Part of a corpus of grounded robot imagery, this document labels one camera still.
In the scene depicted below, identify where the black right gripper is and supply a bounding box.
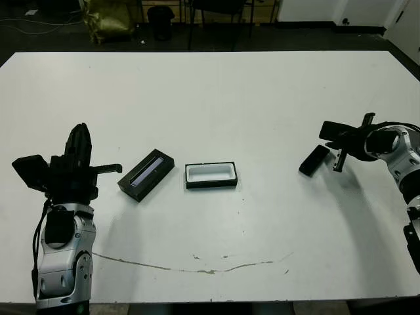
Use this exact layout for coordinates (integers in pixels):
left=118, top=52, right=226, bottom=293
left=324, top=112, right=377, bottom=173

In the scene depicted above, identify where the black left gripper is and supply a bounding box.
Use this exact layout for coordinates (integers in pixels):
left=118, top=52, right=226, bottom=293
left=45, top=123, right=124, bottom=206

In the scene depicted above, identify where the black box lid with picture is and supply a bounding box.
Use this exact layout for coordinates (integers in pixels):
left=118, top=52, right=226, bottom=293
left=117, top=149, right=176, bottom=202

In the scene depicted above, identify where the black box base white insert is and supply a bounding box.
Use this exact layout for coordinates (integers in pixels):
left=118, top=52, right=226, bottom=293
left=184, top=161, right=239, bottom=190

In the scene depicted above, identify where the yellow-green plastic bag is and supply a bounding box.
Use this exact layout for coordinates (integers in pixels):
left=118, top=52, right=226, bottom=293
left=81, top=0, right=135, bottom=45

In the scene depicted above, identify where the black trash bin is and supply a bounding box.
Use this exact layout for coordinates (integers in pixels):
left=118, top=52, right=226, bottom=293
left=147, top=6, right=175, bottom=42

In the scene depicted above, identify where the black office chair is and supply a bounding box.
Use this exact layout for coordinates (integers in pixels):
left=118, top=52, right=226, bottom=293
left=187, top=0, right=255, bottom=52

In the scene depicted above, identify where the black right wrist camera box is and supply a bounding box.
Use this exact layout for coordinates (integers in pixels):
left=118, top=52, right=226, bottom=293
left=319, top=120, right=350, bottom=140

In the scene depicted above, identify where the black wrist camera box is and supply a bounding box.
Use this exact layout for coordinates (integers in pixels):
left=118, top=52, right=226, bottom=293
left=12, top=156, right=52, bottom=193
left=319, top=120, right=350, bottom=140

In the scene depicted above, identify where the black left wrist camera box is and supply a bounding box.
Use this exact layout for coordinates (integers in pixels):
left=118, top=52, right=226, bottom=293
left=12, top=156, right=52, bottom=193

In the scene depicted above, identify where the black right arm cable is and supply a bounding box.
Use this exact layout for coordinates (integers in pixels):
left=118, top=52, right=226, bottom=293
left=377, top=121, right=420, bottom=131

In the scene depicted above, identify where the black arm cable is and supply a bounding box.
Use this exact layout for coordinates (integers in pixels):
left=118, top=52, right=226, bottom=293
left=31, top=199, right=49, bottom=301
left=377, top=121, right=420, bottom=131

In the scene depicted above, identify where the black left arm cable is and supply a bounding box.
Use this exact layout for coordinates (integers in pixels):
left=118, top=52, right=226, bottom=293
left=31, top=199, right=49, bottom=301

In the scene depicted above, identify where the thin light floor cable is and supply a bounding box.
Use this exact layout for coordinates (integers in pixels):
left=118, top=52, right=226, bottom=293
left=0, top=18, right=86, bottom=35

